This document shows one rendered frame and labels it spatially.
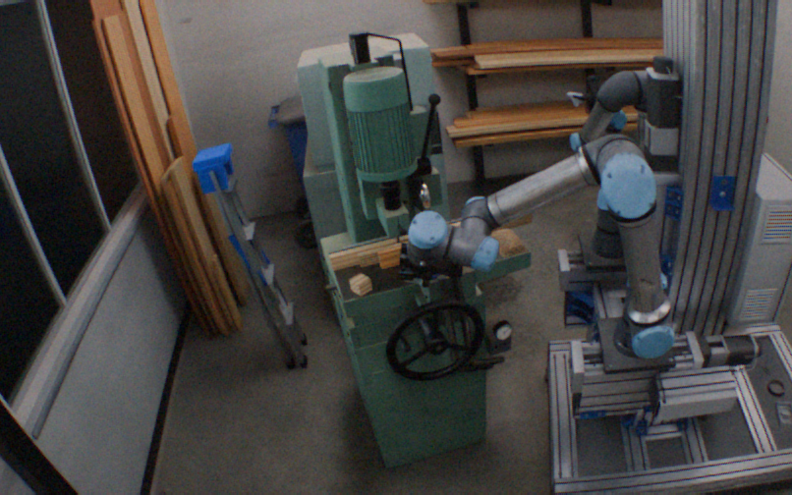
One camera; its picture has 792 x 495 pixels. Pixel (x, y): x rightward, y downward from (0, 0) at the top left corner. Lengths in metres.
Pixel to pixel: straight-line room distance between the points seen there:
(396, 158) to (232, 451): 1.57
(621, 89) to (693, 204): 0.43
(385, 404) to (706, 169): 1.33
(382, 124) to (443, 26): 2.45
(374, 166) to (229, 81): 2.52
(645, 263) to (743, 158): 0.51
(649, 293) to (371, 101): 0.87
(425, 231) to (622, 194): 0.43
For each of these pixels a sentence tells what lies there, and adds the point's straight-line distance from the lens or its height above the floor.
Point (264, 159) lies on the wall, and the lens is 4.09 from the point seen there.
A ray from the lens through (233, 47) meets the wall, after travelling 3.89.
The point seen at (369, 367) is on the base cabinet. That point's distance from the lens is 1.81.
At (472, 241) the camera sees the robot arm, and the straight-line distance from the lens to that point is 1.18.
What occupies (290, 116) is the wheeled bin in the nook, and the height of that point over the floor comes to 0.94.
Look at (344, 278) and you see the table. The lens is 1.72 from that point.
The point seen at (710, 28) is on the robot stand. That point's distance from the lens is 1.37.
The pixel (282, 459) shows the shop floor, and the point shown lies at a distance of 2.42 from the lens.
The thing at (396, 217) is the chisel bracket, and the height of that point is 1.06.
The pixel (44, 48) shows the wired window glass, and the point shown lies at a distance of 2.47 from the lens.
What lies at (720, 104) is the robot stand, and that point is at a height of 1.48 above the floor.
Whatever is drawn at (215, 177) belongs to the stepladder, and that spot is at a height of 1.08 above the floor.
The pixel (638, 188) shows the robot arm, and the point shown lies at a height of 1.40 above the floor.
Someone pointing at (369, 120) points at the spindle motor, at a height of 1.39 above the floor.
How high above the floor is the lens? 1.86
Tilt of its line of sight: 32 degrees down
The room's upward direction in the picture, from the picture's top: 9 degrees counter-clockwise
